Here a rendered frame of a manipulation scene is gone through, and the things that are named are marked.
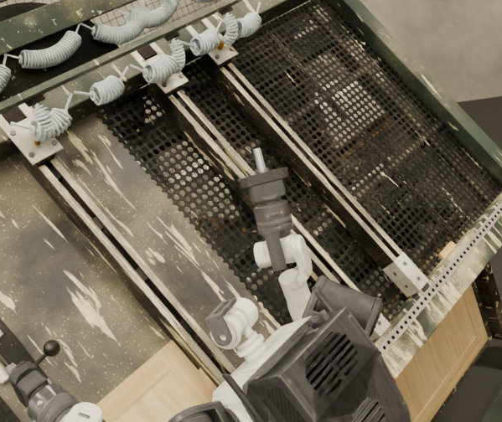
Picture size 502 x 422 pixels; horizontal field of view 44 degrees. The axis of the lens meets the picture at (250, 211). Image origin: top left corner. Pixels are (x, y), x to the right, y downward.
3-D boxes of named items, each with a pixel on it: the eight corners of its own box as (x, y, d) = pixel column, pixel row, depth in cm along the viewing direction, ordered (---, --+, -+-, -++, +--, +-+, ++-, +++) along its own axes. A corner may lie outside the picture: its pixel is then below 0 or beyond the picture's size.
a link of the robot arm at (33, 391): (-4, 379, 129) (28, 411, 123) (35, 351, 135) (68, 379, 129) (12, 414, 137) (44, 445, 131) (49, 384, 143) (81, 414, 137)
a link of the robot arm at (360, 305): (367, 314, 145) (378, 291, 133) (354, 348, 141) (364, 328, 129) (321, 295, 147) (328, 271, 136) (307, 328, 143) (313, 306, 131)
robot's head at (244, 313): (271, 325, 129) (245, 291, 129) (255, 348, 120) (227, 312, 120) (248, 339, 132) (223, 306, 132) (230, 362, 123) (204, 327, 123)
